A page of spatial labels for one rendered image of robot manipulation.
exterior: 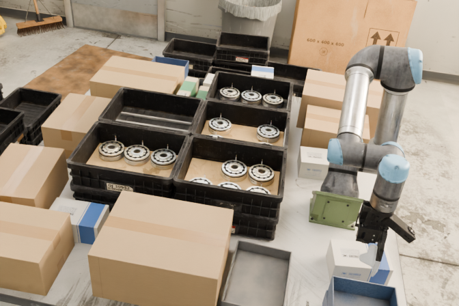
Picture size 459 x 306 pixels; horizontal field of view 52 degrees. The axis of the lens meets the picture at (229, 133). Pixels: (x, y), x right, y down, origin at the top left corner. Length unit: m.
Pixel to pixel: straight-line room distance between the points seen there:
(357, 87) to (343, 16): 3.01
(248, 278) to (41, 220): 0.73
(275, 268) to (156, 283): 0.46
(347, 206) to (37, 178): 1.17
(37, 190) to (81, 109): 0.55
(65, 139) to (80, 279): 0.68
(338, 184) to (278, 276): 0.42
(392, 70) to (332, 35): 2.94
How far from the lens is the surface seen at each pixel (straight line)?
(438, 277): 2.95
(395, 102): 1.72
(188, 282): 1.47
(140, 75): 2.42
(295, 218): 1.94
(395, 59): 1.64
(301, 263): 1.78
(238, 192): 1.66
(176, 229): 1.55
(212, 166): 1.92
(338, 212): 1.89
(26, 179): 1.87
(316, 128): 2.19
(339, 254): 1.73
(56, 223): 1.68
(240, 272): 1.71
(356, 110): 1.50
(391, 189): 1.34
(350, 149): 1.41
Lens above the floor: 2.02
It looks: 34 degrees down
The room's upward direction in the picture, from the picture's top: 6 degrees clockwise
